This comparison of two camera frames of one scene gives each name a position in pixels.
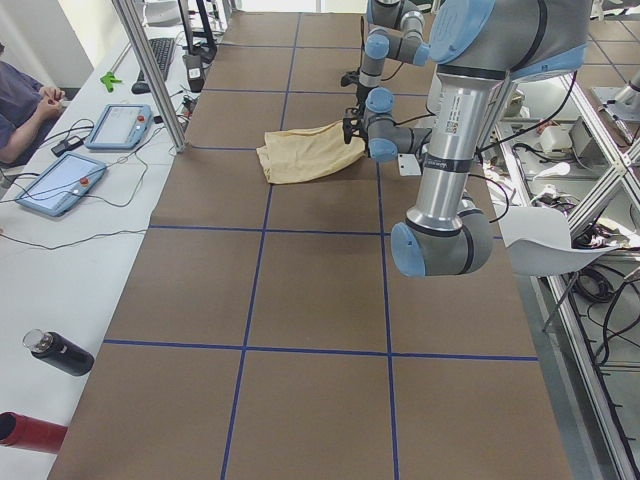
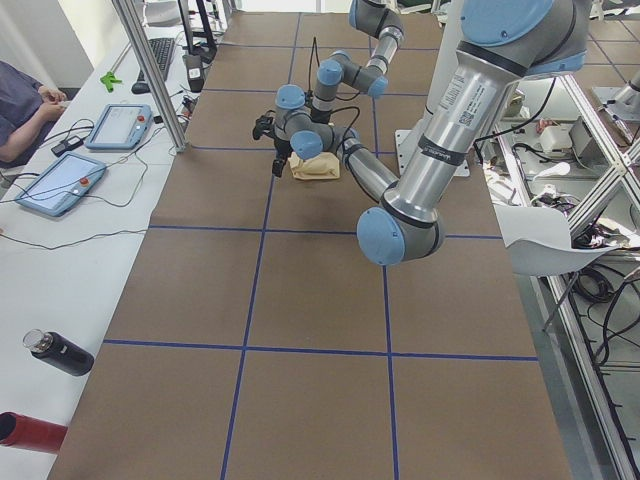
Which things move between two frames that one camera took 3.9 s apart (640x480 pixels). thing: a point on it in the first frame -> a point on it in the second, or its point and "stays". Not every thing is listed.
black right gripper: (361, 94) -> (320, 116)
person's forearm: (22, 138) stays
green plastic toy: (108, 79) stays
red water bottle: (20, 431) stays
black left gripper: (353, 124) -> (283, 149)
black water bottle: (59, 351) stays
